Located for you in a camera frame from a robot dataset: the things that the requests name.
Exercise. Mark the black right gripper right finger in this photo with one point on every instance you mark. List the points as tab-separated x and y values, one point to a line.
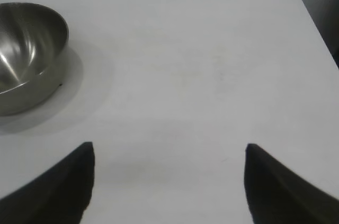
278	195

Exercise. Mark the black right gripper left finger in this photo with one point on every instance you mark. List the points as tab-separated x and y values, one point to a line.
58	195

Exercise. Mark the stainless steel mixing bowl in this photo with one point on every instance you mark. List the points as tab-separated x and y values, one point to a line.
26	49

